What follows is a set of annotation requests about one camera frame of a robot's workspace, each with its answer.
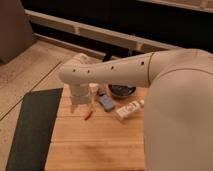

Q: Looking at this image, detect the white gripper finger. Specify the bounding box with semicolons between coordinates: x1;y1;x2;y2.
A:
70;104;75;113
87;103;93;110

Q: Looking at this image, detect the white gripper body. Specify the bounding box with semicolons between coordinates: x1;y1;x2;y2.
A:
69;84;91;105

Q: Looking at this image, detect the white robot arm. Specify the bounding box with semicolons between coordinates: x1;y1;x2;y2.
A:
59;49;213;171

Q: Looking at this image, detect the orange carrot toy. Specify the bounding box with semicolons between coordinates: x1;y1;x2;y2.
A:
84;110;93;120

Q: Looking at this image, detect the white paper cup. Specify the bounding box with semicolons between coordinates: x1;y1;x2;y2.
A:
89;83;99;96

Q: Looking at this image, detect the blue rectangular block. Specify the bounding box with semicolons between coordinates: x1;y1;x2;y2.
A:
98;95;115;112

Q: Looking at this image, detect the bamboo wooden board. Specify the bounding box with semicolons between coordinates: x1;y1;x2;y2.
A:
45;88;145;171

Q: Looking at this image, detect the dark round bowl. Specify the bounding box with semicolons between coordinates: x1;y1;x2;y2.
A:
108;85;136;98

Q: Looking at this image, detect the dark grey floor mat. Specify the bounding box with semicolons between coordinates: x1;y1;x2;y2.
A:
6;88;62;171

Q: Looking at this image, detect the white tube bottle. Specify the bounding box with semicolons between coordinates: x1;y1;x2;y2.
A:
116;99;144;120

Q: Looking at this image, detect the grey cabinet corner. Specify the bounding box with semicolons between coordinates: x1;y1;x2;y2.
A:
0;0;35;63

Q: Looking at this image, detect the white window frame rail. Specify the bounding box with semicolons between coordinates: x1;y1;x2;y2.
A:
24;9;213;61

